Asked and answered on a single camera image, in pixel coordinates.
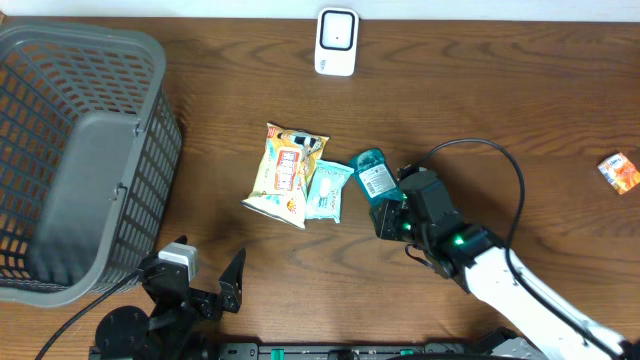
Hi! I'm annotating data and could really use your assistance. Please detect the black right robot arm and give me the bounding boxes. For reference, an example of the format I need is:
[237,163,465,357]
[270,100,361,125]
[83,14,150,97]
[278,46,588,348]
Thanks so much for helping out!
[370,200,639,359]

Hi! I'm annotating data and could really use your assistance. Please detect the black left camera cable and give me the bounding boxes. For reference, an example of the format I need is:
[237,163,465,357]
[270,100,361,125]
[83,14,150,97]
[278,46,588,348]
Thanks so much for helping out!
[33,269,144,360]

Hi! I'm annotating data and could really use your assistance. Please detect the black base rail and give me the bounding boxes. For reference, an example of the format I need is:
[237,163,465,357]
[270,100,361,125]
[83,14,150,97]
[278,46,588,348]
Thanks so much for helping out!
[217,343,477,360]

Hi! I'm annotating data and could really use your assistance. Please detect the orange wiper sheet bag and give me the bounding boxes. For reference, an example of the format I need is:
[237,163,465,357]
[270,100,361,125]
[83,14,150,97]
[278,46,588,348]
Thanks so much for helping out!
[241,123,329,229]

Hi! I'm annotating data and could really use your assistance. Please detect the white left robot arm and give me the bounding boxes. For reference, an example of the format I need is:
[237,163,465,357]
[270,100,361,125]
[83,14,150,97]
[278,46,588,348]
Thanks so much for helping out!
[89,236,246,359]

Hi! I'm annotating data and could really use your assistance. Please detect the grey plastic basket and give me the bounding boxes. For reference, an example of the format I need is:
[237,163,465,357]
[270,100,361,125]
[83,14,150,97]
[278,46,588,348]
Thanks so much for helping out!
[1,21,182,307]

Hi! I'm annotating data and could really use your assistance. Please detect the teal package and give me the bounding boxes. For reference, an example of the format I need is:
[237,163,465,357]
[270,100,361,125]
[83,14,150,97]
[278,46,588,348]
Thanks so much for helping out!
[305,159,354,223]

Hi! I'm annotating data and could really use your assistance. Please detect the white black barcode scanner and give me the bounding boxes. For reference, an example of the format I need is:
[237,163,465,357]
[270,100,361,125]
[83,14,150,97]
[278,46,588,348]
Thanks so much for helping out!
[314,7,360,77]

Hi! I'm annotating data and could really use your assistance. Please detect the black camera cable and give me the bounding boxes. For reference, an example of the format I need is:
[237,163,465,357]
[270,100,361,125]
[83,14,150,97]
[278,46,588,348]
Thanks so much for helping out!
[33,269,144,360]
[414,138,626,360]

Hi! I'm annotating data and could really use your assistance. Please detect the teal mouthwash bottle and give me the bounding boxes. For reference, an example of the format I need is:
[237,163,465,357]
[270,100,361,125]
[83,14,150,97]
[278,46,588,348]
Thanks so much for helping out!
[349,148,404,207]

